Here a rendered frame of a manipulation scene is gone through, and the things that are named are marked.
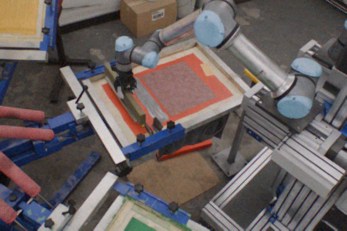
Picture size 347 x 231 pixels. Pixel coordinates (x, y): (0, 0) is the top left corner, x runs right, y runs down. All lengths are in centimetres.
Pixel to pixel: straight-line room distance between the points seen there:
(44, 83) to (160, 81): 166
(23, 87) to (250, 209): 219
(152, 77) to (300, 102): 97
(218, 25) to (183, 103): 78
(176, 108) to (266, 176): 102
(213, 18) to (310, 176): 74
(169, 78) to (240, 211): 99
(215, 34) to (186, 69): 89
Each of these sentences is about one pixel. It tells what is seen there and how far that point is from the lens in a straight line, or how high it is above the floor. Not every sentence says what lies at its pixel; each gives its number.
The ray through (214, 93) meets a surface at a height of 96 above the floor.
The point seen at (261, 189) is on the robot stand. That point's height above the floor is 21.
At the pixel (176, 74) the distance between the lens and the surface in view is 211.
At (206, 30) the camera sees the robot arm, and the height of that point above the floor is 164.
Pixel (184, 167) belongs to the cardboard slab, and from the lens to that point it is 282.
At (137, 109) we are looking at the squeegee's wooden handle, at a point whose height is 110.
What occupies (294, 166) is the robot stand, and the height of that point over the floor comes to 115.
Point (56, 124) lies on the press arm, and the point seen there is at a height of 104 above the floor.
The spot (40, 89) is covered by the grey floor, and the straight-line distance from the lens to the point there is 346.
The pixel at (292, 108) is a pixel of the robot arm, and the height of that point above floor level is 143.
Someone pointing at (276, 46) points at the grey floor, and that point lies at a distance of 410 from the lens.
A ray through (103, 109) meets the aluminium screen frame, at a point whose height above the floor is 99.
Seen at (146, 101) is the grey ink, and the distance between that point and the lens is 193.
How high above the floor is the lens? 238
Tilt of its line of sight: 46 degrees down
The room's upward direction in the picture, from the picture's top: 6 degrees clockwise
